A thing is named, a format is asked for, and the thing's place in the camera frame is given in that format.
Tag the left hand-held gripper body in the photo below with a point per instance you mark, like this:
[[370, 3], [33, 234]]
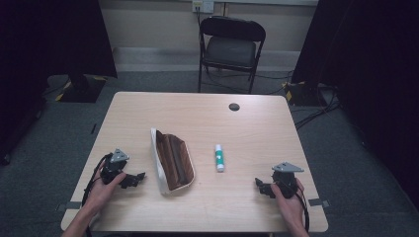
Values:
[[113, 166]]

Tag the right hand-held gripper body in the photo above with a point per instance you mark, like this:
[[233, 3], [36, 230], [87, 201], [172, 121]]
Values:
[[286, 179]]

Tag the white wall socket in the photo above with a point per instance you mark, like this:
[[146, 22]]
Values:
[[203, 6]]

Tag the black folding chair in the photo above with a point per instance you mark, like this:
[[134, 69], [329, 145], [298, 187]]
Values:
[[230, 49]]

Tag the white green glue stick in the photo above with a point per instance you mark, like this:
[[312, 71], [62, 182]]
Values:
[[219, 158]]

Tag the black curtain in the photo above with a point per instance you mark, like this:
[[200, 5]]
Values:
[[49, 39], [369, 65]]

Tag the person's right hand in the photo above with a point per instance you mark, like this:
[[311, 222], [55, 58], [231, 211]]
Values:
[[290, 207]]

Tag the grey tape strip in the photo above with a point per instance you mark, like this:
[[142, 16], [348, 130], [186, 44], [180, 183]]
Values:
[[318, 202], [69, 206]]

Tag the person's left hand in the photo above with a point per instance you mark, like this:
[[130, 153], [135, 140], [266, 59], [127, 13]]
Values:
[[100, 194]]

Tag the black stand base yellow tape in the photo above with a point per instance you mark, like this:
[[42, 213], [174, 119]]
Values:
[[82, 89], [303, 94]]

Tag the white pencil case brown lining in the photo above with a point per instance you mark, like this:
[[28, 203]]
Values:
[[173, 163]]

